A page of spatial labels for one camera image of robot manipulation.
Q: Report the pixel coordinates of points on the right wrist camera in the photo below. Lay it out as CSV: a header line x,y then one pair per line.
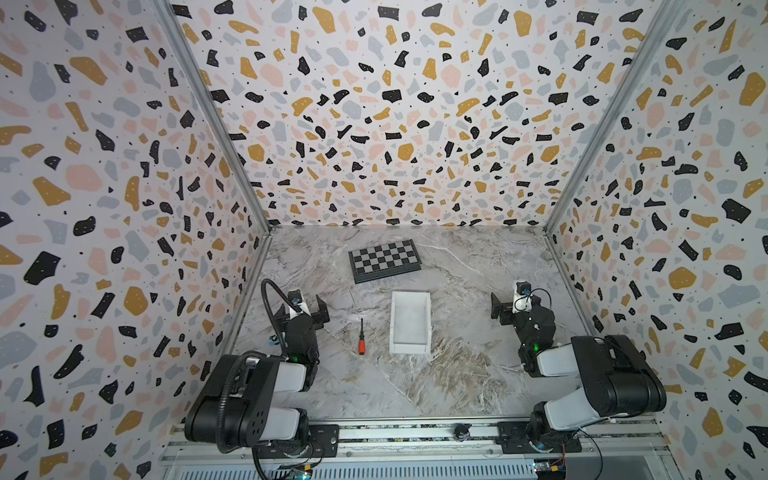
x,y
522,296

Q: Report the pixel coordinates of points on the red black screwdriver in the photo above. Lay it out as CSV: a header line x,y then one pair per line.
x,y
361,339

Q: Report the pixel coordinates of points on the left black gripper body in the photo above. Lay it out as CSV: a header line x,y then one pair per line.
x,y
283,324

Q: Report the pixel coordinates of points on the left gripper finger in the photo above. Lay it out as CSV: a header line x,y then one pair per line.
x,y
321,316
288,300

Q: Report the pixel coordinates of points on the aluminium mounting rail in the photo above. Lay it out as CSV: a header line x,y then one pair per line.
x,y
424,448

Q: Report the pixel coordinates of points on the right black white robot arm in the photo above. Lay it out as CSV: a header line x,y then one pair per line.
x,y
615,379

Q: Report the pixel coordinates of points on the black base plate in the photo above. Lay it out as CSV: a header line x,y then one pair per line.
x,y
313,442
517,437

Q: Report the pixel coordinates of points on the black knob on rail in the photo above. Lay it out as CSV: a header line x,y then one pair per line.
x,y
461,432

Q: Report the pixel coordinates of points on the white plastic bin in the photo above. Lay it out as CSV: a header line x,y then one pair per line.
x,y
410,323

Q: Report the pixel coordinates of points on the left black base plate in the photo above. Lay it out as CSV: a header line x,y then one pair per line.
x,y
313,442

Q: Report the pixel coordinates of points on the black white chessboard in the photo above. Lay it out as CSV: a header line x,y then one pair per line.
x,y
383,261

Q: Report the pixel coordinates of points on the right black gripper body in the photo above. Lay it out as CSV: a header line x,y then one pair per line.
x,y
516,314

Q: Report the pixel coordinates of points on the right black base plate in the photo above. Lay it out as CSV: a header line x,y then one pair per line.
x,y
517,437

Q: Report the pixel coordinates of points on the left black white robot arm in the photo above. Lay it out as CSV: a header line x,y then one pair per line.
x,y
235,407

